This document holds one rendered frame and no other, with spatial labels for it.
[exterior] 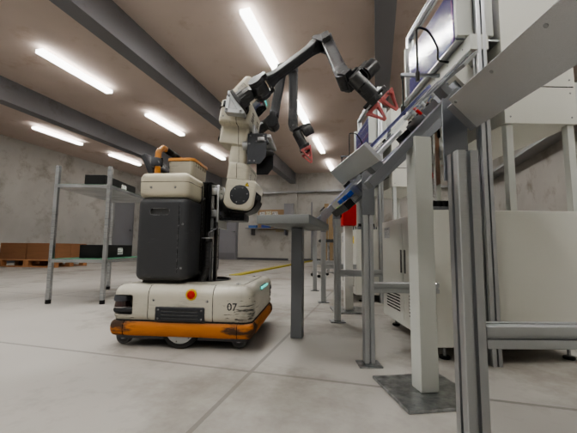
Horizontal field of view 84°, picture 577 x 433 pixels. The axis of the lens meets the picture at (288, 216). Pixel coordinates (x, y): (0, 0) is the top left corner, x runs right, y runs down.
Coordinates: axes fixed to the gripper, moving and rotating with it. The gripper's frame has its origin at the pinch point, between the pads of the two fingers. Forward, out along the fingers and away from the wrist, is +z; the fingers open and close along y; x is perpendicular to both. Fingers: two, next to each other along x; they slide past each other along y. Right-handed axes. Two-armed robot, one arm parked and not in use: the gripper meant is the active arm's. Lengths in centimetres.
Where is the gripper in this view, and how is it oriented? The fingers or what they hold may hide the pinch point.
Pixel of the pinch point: (390, 113)
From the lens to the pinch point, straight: 134.8
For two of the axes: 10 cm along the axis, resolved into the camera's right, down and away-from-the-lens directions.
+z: 7.2, 6.9, 0.5
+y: -1.5, 0.9, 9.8
